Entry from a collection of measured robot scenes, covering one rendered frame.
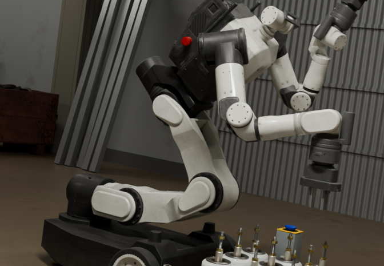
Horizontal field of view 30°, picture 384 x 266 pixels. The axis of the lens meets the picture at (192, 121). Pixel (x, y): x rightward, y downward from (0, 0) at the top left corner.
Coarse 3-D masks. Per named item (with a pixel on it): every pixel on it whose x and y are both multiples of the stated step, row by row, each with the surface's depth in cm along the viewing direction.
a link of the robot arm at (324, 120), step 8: (304, 112) 205; (312, 112) 204; (320, 112) 204; (328, 112) 203; (336, 112) 203; (296, 120) 207; (304, 120) 205; (312, 120) 204; (320, 120) 204; (328, 120) 203; (336, 120) 202; (296, 128) 208; (304, 128) 205; (312, 128) 204; (320, 128) 204; (328, 128) 203; (336, 128) 203
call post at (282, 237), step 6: (282, 234) 243; (288, 234) 242; (294, 234) 241; (300, 234) 244; (282, 240) 243; (288, 240) 242; (294, 240) 240; (300, 240) 245; (276, 246) 244; (282, 246) 243; (294, 246) 241; (300, 246) 245; (276, 252) 244; (282, 252) 242; (300, 252) 246
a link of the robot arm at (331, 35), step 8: (328, 16) 261; (336, 16) 262; (328, 24) 261; (336, 24) 263; (344, 24) 262; (320, 32) 262; (328, 32) 264; (336, 32) 262; (320, 40) 264; (328, 40) 263; (336, 40) 261; (344, 40) 263; (336, 48) 262
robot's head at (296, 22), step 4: (284, 12) 240; (288, 12) 241; (284, 16) 239; (292, 16) 243; (296, 16) 244; (288, 20) 240; (292, 20) 241; (296, 20) 244; (296, 24) 243; (292, 28) 245; (296, 28) 245
